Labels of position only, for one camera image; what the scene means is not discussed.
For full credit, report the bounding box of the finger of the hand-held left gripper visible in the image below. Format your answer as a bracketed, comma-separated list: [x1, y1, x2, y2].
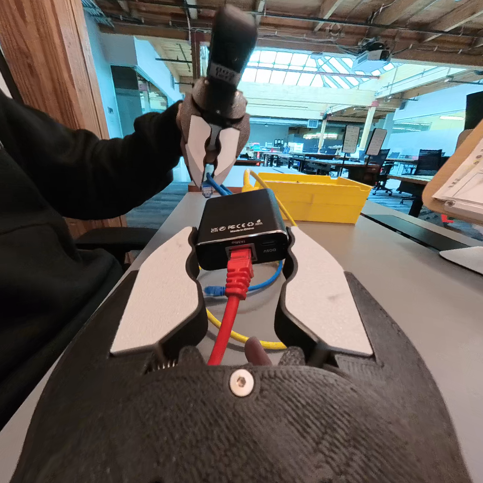
[213, 126, 242, 183]
[186, 115, 213, 189]

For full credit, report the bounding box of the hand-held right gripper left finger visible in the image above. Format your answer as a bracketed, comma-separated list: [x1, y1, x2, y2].
[109, 226, 209, 357]

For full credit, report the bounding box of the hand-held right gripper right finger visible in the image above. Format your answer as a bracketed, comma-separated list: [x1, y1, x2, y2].
[275, 226, 374, 357]

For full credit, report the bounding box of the blue ethernet cable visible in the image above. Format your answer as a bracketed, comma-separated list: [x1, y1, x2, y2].
[200, 172, 284, 299]

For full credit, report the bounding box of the black network splitter box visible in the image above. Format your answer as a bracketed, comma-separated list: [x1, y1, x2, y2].
[195, 189, 290, 271]

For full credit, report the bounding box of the yellow ethernet cable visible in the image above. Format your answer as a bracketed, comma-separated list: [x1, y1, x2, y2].
[198, 169, 299, 350]

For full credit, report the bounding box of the red ethernet cable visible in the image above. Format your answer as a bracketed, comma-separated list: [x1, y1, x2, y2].
[207, 245, 254, 366]

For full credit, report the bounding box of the large yellow plastic bin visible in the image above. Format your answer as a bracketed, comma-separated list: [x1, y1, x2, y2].
[256, 172, 373, 224]

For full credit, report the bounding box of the person's left forearm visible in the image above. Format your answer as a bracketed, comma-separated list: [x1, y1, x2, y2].
[62, 100, 184, 222]

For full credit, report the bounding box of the grey desk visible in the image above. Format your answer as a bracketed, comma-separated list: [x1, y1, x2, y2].
[0, 185, 483, 483]

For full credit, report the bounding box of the person's right hand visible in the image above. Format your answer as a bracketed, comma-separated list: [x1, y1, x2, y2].
[244, 337, 273, 367]

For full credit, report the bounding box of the black chair armrest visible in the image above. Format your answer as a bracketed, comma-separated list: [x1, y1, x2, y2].
[75, 226, 159, 265]

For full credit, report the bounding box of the white sheet stand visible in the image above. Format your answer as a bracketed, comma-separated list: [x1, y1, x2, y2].
[366, 128, 388, 156]
[341, 125, 361, 154]

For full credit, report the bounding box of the person's black hoodie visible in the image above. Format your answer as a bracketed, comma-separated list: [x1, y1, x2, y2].
[0, 91, 126, 429]

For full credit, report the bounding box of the ceiling projector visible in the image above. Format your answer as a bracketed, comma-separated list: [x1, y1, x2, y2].
[352, 39, 392, 73]

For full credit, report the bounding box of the black office chair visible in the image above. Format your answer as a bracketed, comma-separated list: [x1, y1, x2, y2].
[399, 149, 443, 205]

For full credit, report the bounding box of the wooden document stand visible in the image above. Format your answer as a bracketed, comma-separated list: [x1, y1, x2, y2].
[422, 121, 483, 275]

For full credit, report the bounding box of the black desk cable cover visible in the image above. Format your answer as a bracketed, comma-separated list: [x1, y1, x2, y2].
[361, 212, 471, 252]

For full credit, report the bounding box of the wooden post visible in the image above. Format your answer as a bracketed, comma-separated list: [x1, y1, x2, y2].
[0, 0, 128, 231]

